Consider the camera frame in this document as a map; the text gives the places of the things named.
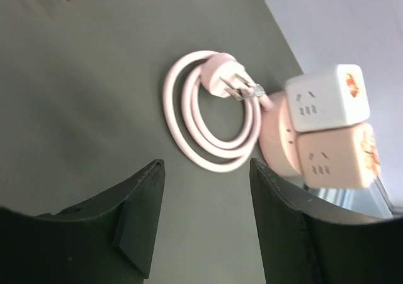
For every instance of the light pink deer cube plug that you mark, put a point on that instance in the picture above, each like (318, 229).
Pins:
(343, 158)

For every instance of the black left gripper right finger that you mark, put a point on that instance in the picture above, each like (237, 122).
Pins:
(305, 239)

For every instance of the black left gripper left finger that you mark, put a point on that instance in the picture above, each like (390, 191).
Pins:
(108, 238)

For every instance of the white cube plug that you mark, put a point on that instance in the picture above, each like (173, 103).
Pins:
(330, 98)

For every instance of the pink round socket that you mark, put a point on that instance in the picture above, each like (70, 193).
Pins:
(277, 138)

